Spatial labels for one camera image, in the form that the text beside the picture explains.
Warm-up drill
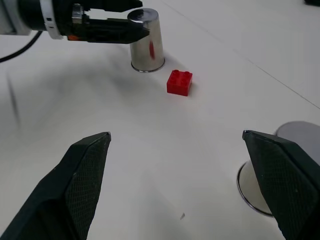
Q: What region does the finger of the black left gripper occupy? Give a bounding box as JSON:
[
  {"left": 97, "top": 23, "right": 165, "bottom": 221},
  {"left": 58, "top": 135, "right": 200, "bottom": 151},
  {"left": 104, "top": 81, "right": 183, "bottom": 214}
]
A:
[
  {"left": 87, "top": 16, "right": 151, "bottom": 46},
  {"left": 84, "top": 0, "right": 144, "bottom": 12}
]

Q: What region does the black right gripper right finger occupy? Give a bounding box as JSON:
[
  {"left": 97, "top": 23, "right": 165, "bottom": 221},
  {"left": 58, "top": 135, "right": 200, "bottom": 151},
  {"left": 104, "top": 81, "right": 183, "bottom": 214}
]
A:
[{"left": 242, "top": 129, "right": 320, "bottom": 240}]

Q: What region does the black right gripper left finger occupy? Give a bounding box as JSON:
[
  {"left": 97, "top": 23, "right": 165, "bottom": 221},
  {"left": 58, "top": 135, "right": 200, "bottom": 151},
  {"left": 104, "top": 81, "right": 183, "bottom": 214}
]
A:
[{"left": 0, "top": 131, "right": 112, "bottom": 240}]

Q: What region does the shiny steel cup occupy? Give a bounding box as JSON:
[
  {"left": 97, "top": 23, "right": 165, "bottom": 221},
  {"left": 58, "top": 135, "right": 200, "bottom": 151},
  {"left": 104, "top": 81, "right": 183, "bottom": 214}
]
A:
[
  {"left": 126, "top": 7, "right": 166, "bottom": 74},
  {"left": 236, "top": 120, "right": 320, "bottom": 217}
]

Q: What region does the small red toy brick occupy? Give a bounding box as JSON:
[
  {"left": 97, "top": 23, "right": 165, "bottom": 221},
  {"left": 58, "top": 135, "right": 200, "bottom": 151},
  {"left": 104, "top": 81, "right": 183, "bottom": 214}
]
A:
[{"left": 166, "top": 69, "right": 195, "bottom": 97}]

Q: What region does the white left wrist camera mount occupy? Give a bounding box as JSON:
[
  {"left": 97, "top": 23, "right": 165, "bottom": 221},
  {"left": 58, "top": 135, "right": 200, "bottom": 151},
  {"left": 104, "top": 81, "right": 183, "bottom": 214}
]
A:
[{"left": 39, "top": 0, "right": 64, "bottom": 41}]

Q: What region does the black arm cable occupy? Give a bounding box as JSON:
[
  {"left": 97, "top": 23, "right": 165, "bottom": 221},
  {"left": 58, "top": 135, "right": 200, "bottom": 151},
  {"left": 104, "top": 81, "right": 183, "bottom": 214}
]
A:
[{"left": 0, "top": 30, "right": 43, "bottom": 63}]

